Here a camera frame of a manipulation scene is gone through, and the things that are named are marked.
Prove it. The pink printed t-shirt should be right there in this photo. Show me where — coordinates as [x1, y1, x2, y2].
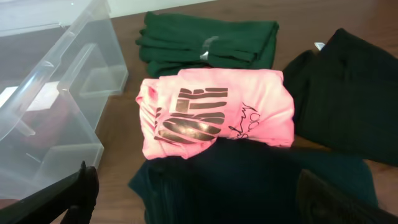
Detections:
[136, 68, 294, 159]

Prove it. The black sweater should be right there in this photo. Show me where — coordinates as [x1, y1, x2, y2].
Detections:
[283, 29, 397, 166]

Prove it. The red navy plaid shirt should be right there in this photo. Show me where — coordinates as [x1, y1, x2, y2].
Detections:
[18, 96, 70, 154]

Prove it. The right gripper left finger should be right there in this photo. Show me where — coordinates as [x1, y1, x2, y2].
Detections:
[1, 162, 99, 224]

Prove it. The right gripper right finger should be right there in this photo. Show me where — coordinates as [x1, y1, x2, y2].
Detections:
[296, 169, 397, 224]

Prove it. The dark green garment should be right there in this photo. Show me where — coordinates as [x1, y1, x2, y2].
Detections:
[136, 12, 279, 78]

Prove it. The dark navy folded garment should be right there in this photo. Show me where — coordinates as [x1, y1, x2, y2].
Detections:
[129, 138, 378, 224]

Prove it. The clear plastic storage bin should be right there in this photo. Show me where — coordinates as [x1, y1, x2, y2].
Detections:
[1, 0, 128, 200]

